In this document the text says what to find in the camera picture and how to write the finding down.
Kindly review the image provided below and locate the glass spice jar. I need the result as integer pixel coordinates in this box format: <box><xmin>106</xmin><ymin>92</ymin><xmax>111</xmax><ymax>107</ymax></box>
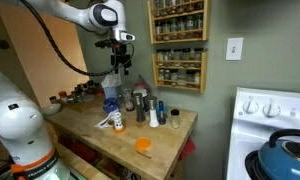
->
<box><xmin>194</xmin><ymin>13</ymin><xmax>204</xmax><ymax>38</ymax></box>
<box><xmin>156</xmin><ymin>49</ymin><xmax>165</xmax><ymax>67</ymax></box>
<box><xmin>162</xmin><ymin>20</ymin><xmax>171</xmax><ymax>41</ymax></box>
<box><xmin>181</xmin><ymin>47</ymin><xmax>192</xmax><ymax>69</ymax></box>
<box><xmin>157</xmin><ymin>68</ymin><xmax>166</xmax><ymax>86</ymax></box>
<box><xmin>185</xmin><ymin>14</ymin><xmax>195</xmax><ymax>38</ymax></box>
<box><xmin>172</xmin><ymin>48</ymin><xmax>183</xmax><ymax>68</ymax></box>
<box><xmin>164</xmin><ymin>49</ymin><xmax>174</xmax><ymax>67</ymax></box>
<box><xmin>193</xmin><ymin>47</ymin><xmax>204</xmax><ymax>69</ymax></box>
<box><xmin>193</xmin><ymin>70</ymin><xmax>202</xmax><ymax>89</ymax></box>
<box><xmin>169</xmin><ymin>18</ymin><xmax>179</xmax><ymax>40</ymax></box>
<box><xmin>177</xmin><ymin>16</ymin><xmax>186</xmax><ymax>39</ymax></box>
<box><xmin>155</xmin><ymin>21</ymin><xmax>163</xmax><ymax>42</ymax></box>
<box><xmin>169</xmin><ymin>69</ymin><xmax>179</xmax><ymax>87</ymax></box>

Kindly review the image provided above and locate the white light switch plate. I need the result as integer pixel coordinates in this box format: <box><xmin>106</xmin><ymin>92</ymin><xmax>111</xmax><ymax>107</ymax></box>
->
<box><xmin>225</xmin><ymin>37</ymin><xmax>244</xmax><ymax>62</ymax></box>

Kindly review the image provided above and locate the white crumpled plastic bag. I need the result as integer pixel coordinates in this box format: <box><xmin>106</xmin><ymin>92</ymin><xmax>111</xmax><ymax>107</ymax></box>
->
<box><xmin>101</xmin><ymin>73</ymin><xmax>123</xmax><ymax>89</ymax></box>

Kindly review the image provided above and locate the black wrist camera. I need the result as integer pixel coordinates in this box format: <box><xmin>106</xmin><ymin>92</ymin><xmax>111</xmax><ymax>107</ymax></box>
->
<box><xmin>94</xmin><ymin>38</ymin><xmax>115</xmax><ymax>49</ymax></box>

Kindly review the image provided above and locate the blue pot black handle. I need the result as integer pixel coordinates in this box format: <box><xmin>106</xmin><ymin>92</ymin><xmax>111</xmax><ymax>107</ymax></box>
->
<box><xmin>257</xmin><ymin>128</ymin><xmax>300</xmax><ymax>180</ymax></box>

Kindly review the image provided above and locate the white jar red lid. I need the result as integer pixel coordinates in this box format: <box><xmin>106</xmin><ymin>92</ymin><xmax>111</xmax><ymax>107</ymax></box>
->
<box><xmin>132</xmin><ymin>81</ymin><xmax>150</xmax><ymax>113</ymax></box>

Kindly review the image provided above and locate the spice jar orange lid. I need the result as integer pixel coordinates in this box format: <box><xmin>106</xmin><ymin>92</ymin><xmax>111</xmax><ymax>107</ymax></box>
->
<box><xmin>58</xmin><ymin>90</ymin><xmax>69</xmax><ymax>103</ymax></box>

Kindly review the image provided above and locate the wooden spice rack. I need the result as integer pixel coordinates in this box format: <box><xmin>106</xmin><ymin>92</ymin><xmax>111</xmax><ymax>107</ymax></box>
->
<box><xmin>147</xmin><ymin>0</ymin><xmax>211</xmax><ymax>45</ymax></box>
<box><xmin>151</xmin><ymin>49</ymin><xmax>208</xmax><ymax>94</ymax></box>

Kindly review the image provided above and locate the red cloth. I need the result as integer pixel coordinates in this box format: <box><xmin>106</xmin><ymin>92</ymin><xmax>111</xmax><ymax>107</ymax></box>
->
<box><xmin>179</xmin><ymin>137</ymin><xmax>197</xmax><ymax>162</ymax></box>

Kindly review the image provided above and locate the white stove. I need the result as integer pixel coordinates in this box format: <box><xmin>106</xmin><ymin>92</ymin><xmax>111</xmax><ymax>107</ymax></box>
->
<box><xmin>225</xmin><ymin>87</ymin><xmax>300</xmax><ymax>180</ymax></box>

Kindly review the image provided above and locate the blue bottle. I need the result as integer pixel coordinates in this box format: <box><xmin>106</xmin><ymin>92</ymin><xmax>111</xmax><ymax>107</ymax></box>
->
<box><xmin>156</xmin><ymin>100</ymin><xmax>168</xmax><ymax>126</ymax></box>

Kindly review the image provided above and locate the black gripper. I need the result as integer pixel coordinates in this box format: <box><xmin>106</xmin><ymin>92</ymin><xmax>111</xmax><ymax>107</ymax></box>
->
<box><xmin>110</xmin><ymin>42</ymin><xmax>133</xmax><ymax>76</ymax></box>

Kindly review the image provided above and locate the dark pepper grinder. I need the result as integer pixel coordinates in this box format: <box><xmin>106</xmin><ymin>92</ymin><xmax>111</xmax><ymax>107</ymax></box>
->
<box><xmin>133</xmin><ymin>92</ymin><xmax>147</xmax><ymax>123</ymax></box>

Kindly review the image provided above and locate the black stove burner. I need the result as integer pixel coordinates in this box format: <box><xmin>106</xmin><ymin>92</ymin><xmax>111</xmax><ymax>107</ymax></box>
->
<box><xmin>244</xmin><ymin>149</ymin><xmax>268</xmax><ymax>180</ymax></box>

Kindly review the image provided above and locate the wooden butcher block table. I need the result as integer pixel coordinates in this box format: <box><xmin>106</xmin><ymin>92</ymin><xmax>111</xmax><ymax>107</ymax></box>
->
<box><xmin>43</xmin><ymin>94</ymin><xmax>199</xmax><ymax>180</ymax></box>

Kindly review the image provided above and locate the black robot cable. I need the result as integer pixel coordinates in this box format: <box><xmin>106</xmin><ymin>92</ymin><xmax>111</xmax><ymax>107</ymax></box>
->
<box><xmin>19</xmin><ymin>0</ymin><xmax>136</xmax><ymax>77</ymax></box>

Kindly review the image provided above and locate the orange plastic lid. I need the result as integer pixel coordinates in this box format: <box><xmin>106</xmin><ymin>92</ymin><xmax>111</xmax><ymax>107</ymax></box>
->
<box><xmin>134</xmin><ymin>136</ymin><xmax>152</xmax><ymax>152</ymax></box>

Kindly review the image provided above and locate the black round wall fixture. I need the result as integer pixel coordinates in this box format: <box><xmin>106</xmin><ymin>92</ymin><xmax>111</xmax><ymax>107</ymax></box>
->
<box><xmin>0</xmin><ymin>39</ymin><xmax>11</xmax><ymax>51</ymax></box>

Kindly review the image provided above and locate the white salt grinder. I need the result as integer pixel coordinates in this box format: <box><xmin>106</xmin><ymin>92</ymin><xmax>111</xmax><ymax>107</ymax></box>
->
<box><xmin>147</xmin><ymin>95</ymin><xmax>160</xmax><ymax>129</ymax></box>

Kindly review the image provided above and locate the translucent blue tupperware container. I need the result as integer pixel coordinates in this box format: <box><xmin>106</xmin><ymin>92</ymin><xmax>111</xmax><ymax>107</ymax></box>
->
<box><xmin>103</xmin><ymin>84</ymin><xmax>123</xmax><ymax>101</ymax></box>

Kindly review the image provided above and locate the orange lid under bottle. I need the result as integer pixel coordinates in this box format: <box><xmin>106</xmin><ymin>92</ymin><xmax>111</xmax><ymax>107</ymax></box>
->
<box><xmin>111</xmin><ymin>123</ymin><xmax>127</xmax><ymax>134</ymax></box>

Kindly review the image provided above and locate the white stove knob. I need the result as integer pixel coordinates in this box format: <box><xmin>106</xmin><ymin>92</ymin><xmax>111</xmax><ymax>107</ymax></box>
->
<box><xmin>242</xmin><ymin>96</ymin><xmax>260</xmax><ymax>115</ymax></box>
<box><xmin>262</xmin><ymin>98</ymin><xmax>281</xmax><ymax>119</ymax></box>

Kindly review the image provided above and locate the blue round container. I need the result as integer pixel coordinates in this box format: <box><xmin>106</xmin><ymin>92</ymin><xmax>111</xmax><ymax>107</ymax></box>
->
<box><xmin>102</xmin><ymin>97</ymin><xmax>120</xmax><ymax>115</ymax></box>

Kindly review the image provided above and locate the white bowl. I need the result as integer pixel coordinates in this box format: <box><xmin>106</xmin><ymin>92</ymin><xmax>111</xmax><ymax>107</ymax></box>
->
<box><xmin>40</xmin><ymin>103</ymin><xmax>62</xmax><ymax>117</ymax></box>

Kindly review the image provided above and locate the tall clear glass jar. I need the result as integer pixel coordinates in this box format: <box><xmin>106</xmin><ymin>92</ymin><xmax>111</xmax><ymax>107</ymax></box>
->
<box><xmin>121</xmin><ymin>87</ymin><xmax>135</xmax><ymax>113</ymax></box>

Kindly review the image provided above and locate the small jar black lid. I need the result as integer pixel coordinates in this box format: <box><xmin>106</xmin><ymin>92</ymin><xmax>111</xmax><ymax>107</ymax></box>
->
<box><xmin>170</xmin><ymin>108</ymin><xmax>181</xmax><ymax>130</ymax></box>

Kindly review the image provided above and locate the small dark spice jar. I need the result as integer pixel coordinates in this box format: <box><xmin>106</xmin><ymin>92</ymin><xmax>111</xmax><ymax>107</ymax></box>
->
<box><xmin>48</xmin><ymin>95</ymin><xmax>59</xmax><ymax>105</ymax></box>

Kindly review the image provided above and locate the small white bottle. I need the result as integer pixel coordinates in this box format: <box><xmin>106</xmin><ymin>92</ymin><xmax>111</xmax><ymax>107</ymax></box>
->
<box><xmin>113</xmin><ymin>112</ymin><xmax>124</xmax><ymax>130</ymax></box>

